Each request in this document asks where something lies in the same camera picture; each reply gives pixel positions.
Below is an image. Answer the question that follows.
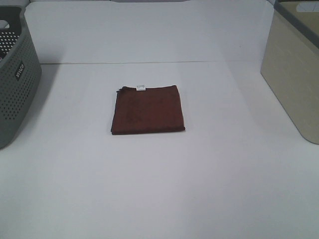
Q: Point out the grey perforated laundry basket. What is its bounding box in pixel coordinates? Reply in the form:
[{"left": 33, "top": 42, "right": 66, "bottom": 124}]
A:
[{"left": 0, "top": 5, "right": 42, "bottom": 148}]

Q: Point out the brown towel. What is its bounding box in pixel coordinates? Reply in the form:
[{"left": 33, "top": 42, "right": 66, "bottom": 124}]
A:
[{"left": 111, "top": 85, "right": 185, "bottom": 135}]

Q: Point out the beige storage bin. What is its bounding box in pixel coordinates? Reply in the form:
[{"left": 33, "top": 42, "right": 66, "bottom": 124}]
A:
[{"left": 261, "top": 0, "right": 319, "bottom": 144}]

